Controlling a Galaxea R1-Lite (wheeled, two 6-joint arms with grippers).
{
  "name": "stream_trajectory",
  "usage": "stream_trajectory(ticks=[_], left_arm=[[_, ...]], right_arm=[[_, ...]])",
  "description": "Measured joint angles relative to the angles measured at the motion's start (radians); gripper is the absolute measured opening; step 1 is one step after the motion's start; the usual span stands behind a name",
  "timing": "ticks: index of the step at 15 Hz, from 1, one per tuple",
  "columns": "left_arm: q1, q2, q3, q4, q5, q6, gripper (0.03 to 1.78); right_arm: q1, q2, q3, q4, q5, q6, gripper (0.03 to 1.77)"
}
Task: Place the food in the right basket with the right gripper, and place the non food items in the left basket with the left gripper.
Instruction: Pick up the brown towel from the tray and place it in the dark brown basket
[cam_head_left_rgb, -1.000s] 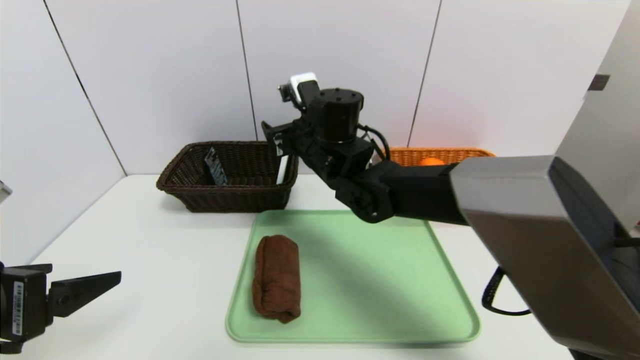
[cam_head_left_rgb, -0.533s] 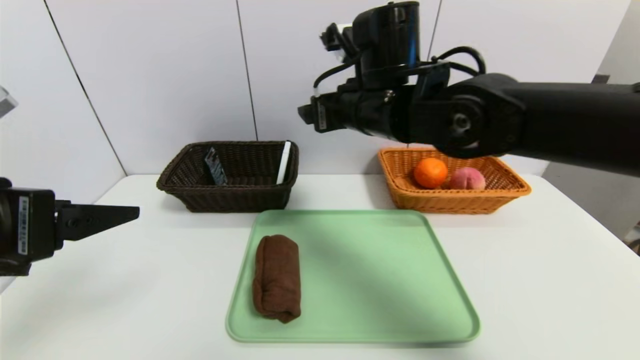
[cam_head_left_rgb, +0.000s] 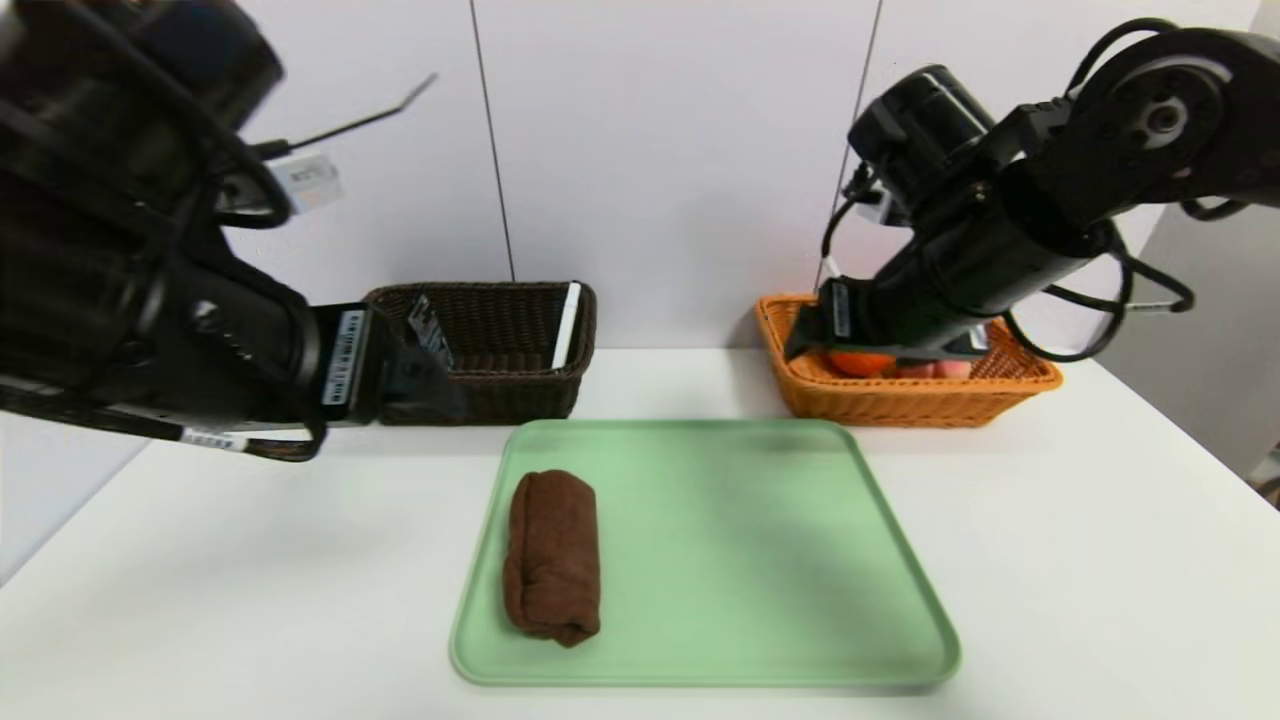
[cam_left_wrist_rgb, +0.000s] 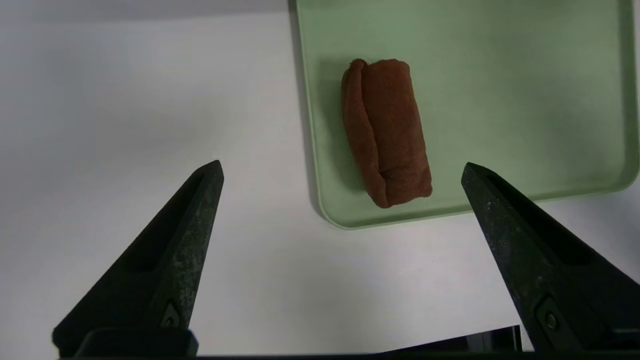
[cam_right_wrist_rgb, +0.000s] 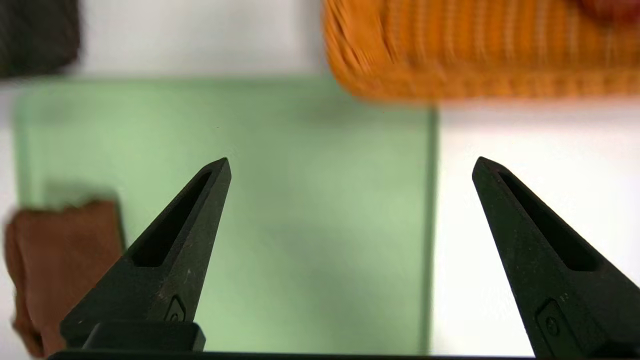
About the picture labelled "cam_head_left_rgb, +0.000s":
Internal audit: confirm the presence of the thin black cable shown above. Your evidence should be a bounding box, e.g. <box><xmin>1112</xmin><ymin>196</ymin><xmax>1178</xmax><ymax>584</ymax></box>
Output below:
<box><xmin>820</xmin><ymin>165</ymin><xmax>873</xmax><ymax>291</ymax></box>
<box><xmin>1005</xmin><ymin>225</ymin><xmax>1198</xmax><ymax>366</ymax></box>

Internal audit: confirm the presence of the black squeeze tube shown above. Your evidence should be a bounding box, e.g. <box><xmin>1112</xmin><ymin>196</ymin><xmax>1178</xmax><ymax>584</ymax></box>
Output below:
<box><xmin>407</xmin><ymin>293</ymin><xmax>456</xmax><ymax>369</ymax></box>

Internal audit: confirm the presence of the dark brown wicker basket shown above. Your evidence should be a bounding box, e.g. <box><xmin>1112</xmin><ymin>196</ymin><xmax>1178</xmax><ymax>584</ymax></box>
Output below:
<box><xmin>362</xmin><ymin>282</ymin><xmax>598</xmax><ymax>426</ymax></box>

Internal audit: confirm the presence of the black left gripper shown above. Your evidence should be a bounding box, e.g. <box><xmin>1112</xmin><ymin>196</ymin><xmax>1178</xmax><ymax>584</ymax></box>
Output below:
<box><xmin>240</xmin><ymin>285</ymin><xmax>470</xmax><ymax>428</ymax></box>

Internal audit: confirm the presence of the brown towel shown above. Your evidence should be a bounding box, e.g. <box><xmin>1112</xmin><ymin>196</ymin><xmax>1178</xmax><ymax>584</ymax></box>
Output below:
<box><xmin>503</xmin><ymin>470</ymin><xmax>603</xmax><ymax>648</ymax></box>

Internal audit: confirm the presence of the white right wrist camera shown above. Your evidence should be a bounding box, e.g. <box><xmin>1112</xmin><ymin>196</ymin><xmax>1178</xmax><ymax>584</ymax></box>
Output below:
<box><xmin>855</xmin><ymin>185</ymin><xmax>906</xmax><ymax>229</ymax></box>

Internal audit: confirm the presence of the orange fruit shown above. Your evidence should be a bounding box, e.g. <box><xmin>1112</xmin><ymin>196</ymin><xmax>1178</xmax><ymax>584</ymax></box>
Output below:
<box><xmin>825</xmin><ymin>350</ymin><xmax>898</xmax><ymax>379</ymax></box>

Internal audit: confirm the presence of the white marker pen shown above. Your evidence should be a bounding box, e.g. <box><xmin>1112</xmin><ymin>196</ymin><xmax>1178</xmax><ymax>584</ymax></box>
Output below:
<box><xmin>552</xmin><ymin>282</ymin><xmax>583</xmax><ymax>371</ymax></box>

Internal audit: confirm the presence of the thin black zip tie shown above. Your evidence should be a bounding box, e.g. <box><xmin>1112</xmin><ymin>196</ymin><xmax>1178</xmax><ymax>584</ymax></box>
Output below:
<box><xmin>255</xmin><ymin>73</ymin><xmax>441</xmax><ymax>161</ymax></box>

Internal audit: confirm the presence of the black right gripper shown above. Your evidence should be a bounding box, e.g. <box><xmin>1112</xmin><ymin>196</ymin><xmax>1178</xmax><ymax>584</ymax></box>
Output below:
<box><xmin>783</xmin><ymin>213</ymin><xmax>1046</xmax><ymax>361</ymax></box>

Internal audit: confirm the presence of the orange wicker basket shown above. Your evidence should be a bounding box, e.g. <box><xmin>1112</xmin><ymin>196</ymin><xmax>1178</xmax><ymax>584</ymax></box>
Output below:
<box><xmin>755</xmin><ymin>293</ymin><xmax>1064</xmax><ymax>429</ymax></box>

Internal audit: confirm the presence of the green plastic tray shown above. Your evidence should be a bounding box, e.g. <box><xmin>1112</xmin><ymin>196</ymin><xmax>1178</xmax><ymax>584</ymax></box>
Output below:
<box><xmin>450</xmin><ymin>418</ymin><xmax>962</xmax><ymax>689</ymax></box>

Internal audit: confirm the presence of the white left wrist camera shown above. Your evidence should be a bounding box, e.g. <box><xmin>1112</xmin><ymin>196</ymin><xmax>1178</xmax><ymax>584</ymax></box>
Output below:
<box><xmin>272</xmin><ymin>152</ymin><xmax>346</xmax><ymax>216</ymax></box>

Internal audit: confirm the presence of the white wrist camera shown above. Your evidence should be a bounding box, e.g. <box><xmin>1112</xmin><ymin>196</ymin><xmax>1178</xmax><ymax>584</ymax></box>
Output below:
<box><xmin>855</xmin><ymin>185</ymin><xmax>906</xmax><ymax>229</ymax></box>
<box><xmin>272</xmin><ymin>152</ymin><xmax>346</xmax><ymax>216</ymax></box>

